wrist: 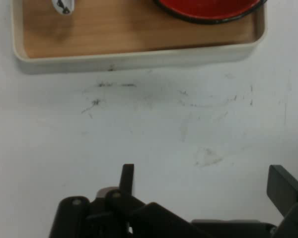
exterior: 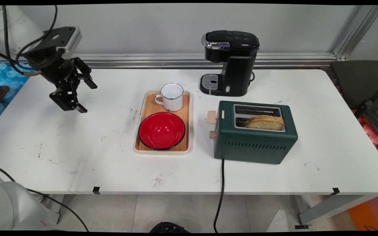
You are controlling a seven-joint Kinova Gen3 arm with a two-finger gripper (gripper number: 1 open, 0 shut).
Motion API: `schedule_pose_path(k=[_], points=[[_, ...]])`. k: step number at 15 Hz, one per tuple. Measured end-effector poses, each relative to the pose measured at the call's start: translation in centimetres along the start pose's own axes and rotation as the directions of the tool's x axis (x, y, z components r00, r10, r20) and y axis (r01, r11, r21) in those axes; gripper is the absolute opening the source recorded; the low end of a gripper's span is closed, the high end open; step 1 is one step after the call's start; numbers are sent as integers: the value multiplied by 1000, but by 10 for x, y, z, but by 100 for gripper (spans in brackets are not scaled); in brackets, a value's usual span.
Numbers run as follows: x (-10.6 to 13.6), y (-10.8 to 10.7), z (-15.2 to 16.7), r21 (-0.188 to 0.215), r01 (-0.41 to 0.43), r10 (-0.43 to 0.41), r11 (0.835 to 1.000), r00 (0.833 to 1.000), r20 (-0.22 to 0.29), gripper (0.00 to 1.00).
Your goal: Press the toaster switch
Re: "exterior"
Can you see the dark green toaster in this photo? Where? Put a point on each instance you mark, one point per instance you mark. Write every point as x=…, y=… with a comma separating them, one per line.
x=254, y=147

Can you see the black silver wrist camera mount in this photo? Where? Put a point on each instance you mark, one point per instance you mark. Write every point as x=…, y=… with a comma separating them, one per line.
x=61, y=36

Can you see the wooden tray with cream rim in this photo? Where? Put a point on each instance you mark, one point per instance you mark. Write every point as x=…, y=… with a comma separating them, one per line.
x=149, y=109

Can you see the red bowl with black rim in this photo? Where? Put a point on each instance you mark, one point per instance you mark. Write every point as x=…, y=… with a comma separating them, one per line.
x=161, y=131

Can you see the orange floor mat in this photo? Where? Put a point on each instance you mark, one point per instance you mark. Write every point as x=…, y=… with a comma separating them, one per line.
x=369, y=213

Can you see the black round object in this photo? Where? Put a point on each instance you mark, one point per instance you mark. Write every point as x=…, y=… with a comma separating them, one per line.
x=167, y=227

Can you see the beige toaster knob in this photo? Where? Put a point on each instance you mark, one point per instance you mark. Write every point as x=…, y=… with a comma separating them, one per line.
x=212, y=134

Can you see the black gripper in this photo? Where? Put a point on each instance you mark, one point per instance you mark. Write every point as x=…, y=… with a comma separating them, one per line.
x=55, y=70

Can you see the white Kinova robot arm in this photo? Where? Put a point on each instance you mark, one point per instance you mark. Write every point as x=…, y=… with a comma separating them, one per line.
x=10, y=205

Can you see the slanted aluminium post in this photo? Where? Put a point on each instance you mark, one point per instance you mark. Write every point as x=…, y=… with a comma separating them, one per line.
x=356, y=31

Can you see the grey table leg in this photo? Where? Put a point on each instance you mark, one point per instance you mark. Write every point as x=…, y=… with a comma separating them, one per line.
x=330, y=206

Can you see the white enamel mug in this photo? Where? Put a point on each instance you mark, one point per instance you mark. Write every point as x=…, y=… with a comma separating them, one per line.
x=172, y=98

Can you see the horizontal aluminium rail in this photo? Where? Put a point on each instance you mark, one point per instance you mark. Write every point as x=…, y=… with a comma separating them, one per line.
x=176, y=60

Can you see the toasted bread slice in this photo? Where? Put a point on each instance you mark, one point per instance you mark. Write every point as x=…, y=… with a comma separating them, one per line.
x=264, y=122

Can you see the red plastic bag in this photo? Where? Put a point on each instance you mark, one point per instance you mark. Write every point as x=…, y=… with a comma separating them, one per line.
x=371, y=132

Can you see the black coffee machine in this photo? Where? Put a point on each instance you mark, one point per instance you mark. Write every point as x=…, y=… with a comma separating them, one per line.
x=238, y=62

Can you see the blue patterned cloth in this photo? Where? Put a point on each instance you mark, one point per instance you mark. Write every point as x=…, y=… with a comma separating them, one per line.
x=5, y=75

